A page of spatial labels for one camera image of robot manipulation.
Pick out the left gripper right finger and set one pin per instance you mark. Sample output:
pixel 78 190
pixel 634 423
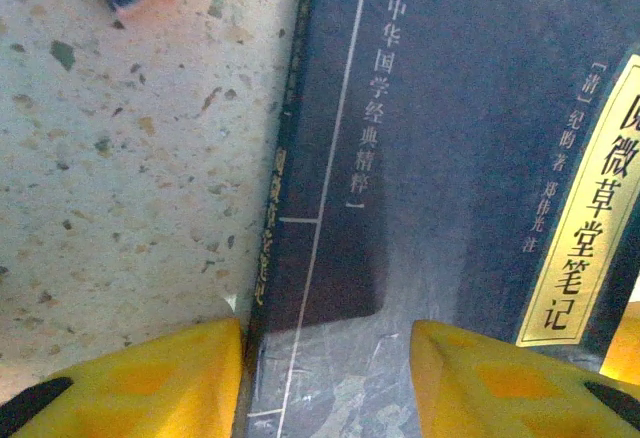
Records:
pixel 500 393

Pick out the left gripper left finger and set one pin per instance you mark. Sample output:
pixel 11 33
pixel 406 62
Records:
pixel 125 388

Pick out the navy book long yellow label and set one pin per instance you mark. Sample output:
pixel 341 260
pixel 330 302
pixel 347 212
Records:
pixel 450 133

